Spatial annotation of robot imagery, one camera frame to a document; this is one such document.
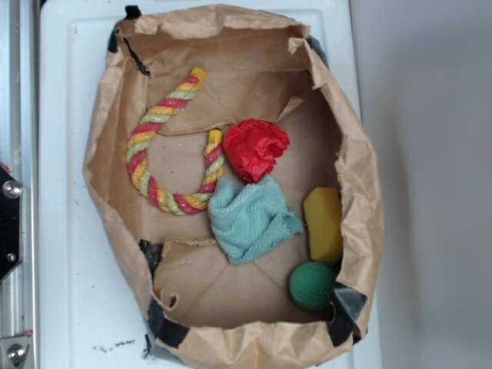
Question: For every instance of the crumpled red paper ball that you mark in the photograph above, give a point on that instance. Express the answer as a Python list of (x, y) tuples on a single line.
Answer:
[(252, 147)]

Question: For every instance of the green textured ball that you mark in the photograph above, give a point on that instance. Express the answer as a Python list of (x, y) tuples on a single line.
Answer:
[(310, 285)]

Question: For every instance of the white plastic base tray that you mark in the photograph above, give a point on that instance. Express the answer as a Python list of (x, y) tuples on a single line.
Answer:
[(88, 316)]

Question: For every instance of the metal frame rail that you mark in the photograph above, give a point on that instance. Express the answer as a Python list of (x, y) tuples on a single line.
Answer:
[(19, 20)]

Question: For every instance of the multicolour twisted rope toy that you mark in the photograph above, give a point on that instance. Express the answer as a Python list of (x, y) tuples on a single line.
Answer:
[(140, 140)]

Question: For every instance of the light blue cloth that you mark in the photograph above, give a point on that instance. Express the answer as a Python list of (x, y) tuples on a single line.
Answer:
[(251, 221)]

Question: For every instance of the brown paper bag tray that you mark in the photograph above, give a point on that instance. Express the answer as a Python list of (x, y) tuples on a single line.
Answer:
[(201, 308)]

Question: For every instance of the yellow sponge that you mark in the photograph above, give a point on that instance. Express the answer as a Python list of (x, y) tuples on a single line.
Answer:
[(322, 214)]

